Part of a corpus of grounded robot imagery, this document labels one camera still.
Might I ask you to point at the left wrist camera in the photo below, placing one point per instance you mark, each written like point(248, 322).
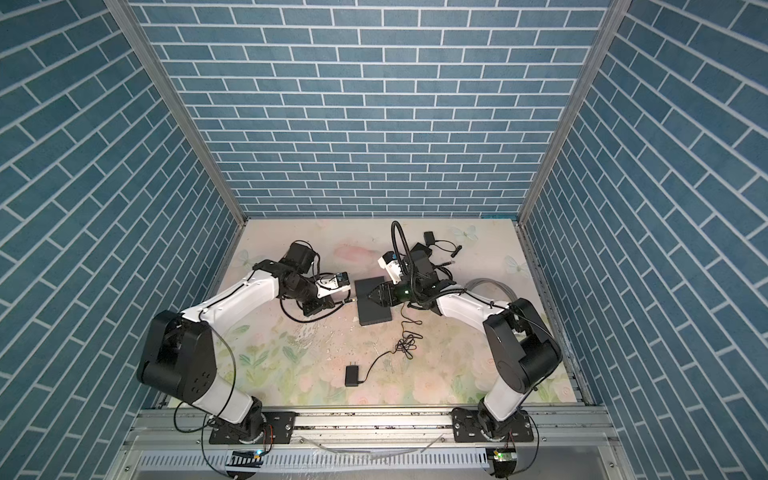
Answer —
point(328, 284)

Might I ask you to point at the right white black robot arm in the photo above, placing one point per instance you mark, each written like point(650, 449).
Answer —
point(523, 349)

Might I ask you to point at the white slotted cable duct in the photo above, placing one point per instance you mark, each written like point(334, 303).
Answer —
point(301, 461)

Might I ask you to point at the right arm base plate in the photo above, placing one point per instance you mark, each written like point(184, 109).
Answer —
point(478, 425)

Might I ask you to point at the black loose power adapter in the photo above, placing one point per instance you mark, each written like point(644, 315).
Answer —
point(351, 377)

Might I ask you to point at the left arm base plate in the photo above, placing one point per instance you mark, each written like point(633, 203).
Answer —
point(259, 427)

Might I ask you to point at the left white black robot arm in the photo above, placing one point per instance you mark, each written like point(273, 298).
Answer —
point(179, 358)

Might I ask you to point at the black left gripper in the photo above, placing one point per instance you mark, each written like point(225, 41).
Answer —
point(319, 304)

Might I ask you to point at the aluminium front rail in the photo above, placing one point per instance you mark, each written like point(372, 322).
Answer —
point(358, 428)

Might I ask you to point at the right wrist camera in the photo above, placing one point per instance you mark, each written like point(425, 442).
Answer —
point(392, 266)

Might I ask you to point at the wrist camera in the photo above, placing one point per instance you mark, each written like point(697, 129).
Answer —
point(328, 284)
point(392, 266)

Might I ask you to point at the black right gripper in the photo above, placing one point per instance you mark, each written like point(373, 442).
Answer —
point(383, 292)

